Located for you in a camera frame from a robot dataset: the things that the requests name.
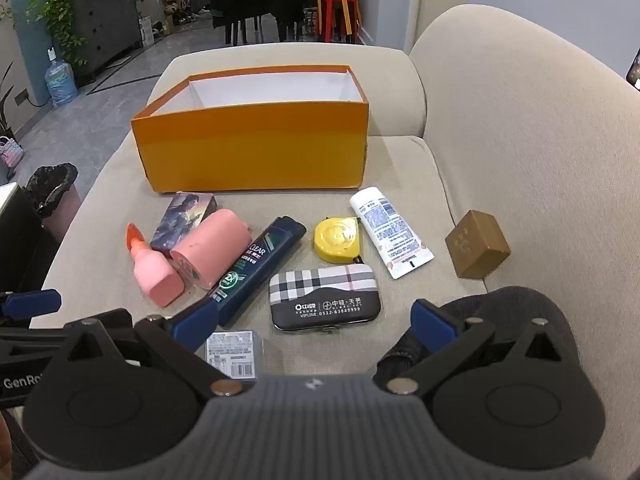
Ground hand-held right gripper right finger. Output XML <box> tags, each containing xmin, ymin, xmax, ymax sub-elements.
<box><xmin>382</xmin><ymin>298</ymin><xmax>583</xmax><ymax>397</ymax></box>

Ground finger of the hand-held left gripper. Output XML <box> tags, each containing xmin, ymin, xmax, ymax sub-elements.
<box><xmin>0</xmin><ymin>288</ymin><xmax>62</xmax><ymax>321</ymax></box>

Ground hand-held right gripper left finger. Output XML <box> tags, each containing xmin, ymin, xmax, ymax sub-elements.
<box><xmin>50</xmin><ymin>296</ymin><xmax>255</xmax><ymax>398</ymax></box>

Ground illustrated card box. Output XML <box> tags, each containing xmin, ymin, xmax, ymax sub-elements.
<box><xmin>150</xmin><ymin>192</ymin><xmax>218</xmax><ymax>253</ymax></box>

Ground white lotion tube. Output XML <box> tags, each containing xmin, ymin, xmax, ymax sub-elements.
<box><xmin>349</xmin><ymin>186</ymin><xmax>435</xmax><ymax>280</ymax></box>

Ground orange cardboard box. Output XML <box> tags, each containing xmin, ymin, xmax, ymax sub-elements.
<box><xmin>131</xmin><ymin>65</ymin><xmax>371</xmax><ymax>194</ymax></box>

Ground pink glue bottle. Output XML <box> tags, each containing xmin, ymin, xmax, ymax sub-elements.
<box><xmin>126</xmin><ymin>223</ymin><xmax>187</xmax><ymax>308</ymax></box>

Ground black furniture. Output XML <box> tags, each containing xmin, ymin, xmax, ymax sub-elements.
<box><xmin>0</xmin><ymin>185</ymin><xmax>61</xmax><ymax>296</ymax></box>

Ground pink roll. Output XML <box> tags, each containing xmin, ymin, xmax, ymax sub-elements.
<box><xmin>170</xmin><ymin>209</ymin><xmax>252</xmax><ymax>290</ymax></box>

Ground dark shampoo bottle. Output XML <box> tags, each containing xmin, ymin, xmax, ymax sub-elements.
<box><xmin>207</xmin><ymin>216</ymin><xmax>307</xmax><ymax>327</ymax></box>

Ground brown cube box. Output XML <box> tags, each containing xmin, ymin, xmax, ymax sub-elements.
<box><xmin>445</xmin><ymin>209</ymin><xmax>512</xmax><ymax>280</ymax></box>

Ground plaid zip case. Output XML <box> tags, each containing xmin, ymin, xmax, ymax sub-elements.
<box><xmin>269</xmin><ymin>263</ymin><xmax>378</xmax><ymax>333</ymax></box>

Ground bin with black bag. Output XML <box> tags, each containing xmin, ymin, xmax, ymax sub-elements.
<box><xmin>25</xmin><ymin>162</ymin><xmax>82</xmax><ymax>241</ymax></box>

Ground yellow tape measure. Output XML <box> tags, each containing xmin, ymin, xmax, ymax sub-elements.
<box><xmin>314</xmin><ymin>216</ymin><xmax>365</xmax><ymax>264</ymax></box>

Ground woven pink bag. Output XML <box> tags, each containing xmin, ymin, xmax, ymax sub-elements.
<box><xmin>0</xmin><ymin>135</ymin><xmax>25</xmax><ymax>171</ymax></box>

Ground beige sofa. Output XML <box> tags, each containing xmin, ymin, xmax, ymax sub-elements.
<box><xmin>30</xmin><ymin>4</ymin><xmax>640</xmax><ymax>480</ymax></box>

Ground blue water jug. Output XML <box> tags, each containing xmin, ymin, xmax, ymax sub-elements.
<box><xmin>44</xmin><ymin>57</ymin><xmax>80</xmax><ymax>108</ymax></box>

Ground dark grey cabinet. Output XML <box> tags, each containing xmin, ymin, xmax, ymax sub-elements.
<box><xmin>70</xmin><ymin>0</ymin><xmax>143</xmax><ymax>86</ymax></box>

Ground trailing green plant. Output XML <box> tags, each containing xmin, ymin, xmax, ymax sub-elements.
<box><xmin>27</xmin><ymin>0</ymin><xmax>141</xmax><ymax>68</ymax></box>

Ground red plastic stool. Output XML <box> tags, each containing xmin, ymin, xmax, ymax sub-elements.
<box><xmin>320</xmin><ymin>0</ymin><xmax>357</xmax><ymax>43</ymax></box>

